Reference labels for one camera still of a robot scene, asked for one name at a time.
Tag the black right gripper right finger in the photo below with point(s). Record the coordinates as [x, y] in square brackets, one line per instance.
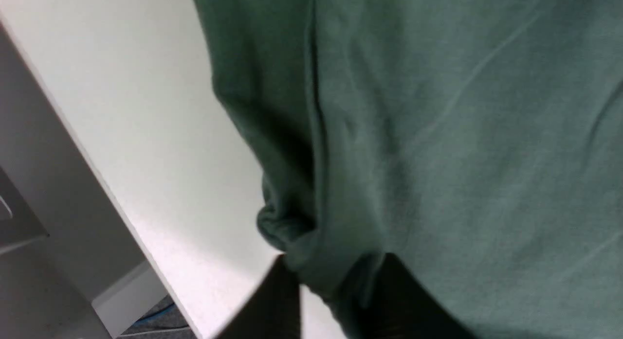
[400, 308]

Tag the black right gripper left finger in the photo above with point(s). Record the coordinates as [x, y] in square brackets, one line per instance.
[273, 311]

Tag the green long-sleeve shirt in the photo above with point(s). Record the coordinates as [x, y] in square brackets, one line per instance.
[478, 140]

